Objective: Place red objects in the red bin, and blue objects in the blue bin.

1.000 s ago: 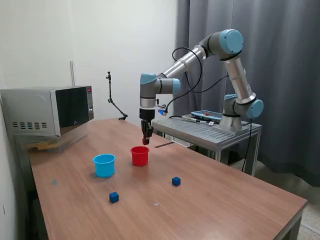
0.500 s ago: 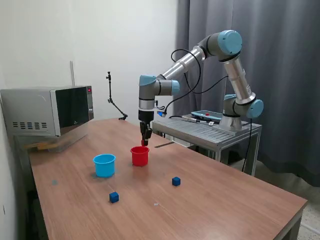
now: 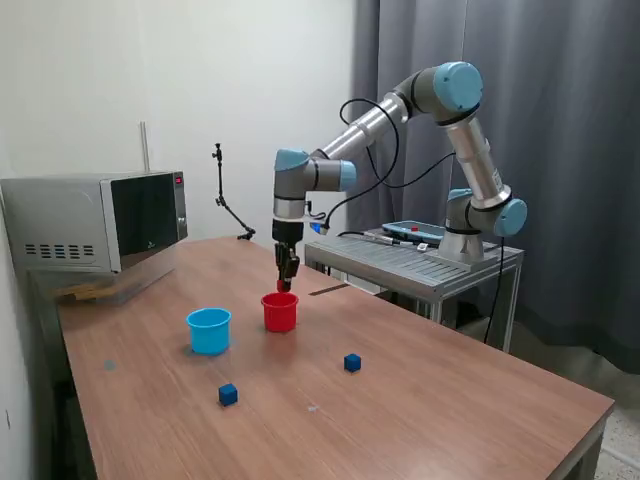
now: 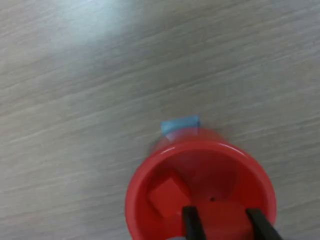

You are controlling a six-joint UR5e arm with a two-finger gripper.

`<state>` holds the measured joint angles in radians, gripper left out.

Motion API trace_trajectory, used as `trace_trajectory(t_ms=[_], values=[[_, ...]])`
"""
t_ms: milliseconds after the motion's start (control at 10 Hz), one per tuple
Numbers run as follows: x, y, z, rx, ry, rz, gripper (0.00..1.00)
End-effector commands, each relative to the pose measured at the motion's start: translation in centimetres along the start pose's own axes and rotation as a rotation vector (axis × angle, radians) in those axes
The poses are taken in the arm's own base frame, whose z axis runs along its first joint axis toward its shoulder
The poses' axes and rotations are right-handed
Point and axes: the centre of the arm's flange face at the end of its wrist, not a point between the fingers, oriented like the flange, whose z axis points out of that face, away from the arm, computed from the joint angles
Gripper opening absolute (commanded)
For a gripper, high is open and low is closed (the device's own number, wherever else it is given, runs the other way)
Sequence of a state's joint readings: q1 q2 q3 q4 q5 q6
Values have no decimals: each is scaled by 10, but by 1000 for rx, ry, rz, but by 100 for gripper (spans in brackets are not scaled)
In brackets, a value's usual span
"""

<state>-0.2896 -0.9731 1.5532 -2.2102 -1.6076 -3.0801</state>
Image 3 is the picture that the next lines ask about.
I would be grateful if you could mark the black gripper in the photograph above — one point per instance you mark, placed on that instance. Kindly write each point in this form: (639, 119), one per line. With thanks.
(288, 232)

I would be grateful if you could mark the red cube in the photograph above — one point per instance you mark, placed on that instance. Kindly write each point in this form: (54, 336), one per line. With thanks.
(282, 287)

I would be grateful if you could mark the blue cube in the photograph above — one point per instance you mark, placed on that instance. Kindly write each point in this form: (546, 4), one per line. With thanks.
(352, 363)
(228, 395)

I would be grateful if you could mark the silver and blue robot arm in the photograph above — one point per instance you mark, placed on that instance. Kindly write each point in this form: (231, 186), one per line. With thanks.
(360, 125)

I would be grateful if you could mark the black tape strip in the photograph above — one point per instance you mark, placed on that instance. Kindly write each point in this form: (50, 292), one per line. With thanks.
(327, 290)

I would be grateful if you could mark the red plastic cup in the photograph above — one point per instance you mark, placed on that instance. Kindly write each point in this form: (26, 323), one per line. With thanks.
(278, 315)

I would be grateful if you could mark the black rod tool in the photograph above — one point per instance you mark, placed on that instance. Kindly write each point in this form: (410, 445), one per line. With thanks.
(390, 241)

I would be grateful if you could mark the blue plastic cup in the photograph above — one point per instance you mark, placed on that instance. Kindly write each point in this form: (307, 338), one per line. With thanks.
(210, 337)

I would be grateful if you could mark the blue teach pendant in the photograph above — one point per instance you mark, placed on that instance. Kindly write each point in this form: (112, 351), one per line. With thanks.
(405, 229)

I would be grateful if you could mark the grey metal robot cart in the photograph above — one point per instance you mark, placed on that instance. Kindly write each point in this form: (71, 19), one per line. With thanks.
(425, 267)

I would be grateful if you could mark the grey microwave stand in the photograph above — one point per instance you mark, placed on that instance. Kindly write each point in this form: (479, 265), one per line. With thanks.
(145, 285)

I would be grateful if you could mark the wooden boards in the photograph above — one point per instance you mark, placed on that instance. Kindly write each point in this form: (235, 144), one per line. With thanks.
(80, 292)

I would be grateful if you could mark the silver microwave oven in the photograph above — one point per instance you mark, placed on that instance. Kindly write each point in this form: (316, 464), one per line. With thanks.
(65, 220)

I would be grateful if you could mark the grey curtain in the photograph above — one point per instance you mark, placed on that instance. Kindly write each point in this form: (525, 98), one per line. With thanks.
(550, 150)

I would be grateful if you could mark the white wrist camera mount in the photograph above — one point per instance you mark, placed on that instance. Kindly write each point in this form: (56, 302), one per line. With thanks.
(320, 227)

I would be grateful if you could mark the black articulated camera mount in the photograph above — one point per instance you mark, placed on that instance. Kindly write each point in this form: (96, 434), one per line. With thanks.
(221, 190)

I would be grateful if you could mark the white wall pipe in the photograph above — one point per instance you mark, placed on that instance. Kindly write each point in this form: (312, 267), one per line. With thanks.
(145, 145)

